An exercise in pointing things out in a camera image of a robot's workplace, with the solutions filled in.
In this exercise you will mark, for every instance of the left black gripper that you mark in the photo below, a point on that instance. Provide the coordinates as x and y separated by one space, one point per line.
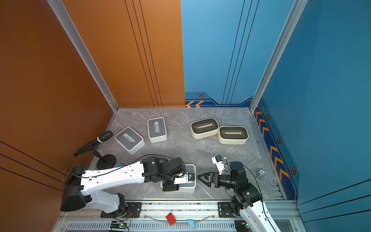
172 188

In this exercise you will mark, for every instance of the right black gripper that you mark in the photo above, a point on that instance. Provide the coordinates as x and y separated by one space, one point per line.
212 176

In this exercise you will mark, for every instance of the grey lid tissue box front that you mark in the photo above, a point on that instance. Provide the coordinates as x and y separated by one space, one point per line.
188 188

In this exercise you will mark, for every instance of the grey lid tissue box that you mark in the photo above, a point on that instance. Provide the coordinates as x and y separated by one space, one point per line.
157 130
188 188
130 140

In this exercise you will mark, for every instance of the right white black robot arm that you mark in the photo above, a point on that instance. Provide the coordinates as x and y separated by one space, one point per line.
247 201

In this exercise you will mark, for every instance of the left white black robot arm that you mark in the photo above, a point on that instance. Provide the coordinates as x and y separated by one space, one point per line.
86 188

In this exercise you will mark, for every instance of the grey lid tissue box back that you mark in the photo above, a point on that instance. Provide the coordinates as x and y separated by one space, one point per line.
157 130

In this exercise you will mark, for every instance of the grey lid tissue box left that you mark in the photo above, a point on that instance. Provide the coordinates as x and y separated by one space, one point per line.
130 140

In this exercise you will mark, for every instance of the red plastic block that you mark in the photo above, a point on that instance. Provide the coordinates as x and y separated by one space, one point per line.
171 219

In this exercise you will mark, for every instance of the blue triangle piece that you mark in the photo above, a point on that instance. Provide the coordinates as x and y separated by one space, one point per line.
191 223

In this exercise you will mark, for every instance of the dark lid cream box right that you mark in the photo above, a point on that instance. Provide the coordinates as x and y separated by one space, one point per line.
232 135

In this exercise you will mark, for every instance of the dark lid cream box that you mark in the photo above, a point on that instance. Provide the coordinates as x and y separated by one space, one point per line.
204 128
232 135

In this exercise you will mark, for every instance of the dark lid cream box left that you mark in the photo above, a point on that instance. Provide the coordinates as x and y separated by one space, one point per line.
204 128

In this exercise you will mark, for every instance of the left green circuit board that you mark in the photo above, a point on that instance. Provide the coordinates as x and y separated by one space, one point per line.
119 226

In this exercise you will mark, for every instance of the black microphone on stand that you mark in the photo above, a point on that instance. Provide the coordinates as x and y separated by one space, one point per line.
104 162

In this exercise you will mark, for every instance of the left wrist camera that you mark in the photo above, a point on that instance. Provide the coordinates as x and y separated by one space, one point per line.
184 178

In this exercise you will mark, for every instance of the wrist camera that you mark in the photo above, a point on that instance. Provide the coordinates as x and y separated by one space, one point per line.
219 162
184 178

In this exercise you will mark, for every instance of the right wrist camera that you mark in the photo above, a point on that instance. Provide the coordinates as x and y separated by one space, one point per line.
219 162

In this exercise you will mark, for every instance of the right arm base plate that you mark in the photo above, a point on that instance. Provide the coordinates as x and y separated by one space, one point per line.
228 210

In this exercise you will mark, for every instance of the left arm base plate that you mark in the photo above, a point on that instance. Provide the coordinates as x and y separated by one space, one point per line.
130 210

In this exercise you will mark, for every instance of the right aluminium corner post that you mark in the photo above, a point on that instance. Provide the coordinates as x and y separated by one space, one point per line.
285 35

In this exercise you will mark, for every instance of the aluminium corner post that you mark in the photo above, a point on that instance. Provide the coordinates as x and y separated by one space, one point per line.
285 35
65 20

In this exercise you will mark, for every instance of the left aluminium corner post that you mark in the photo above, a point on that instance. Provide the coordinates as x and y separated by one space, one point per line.
65 20

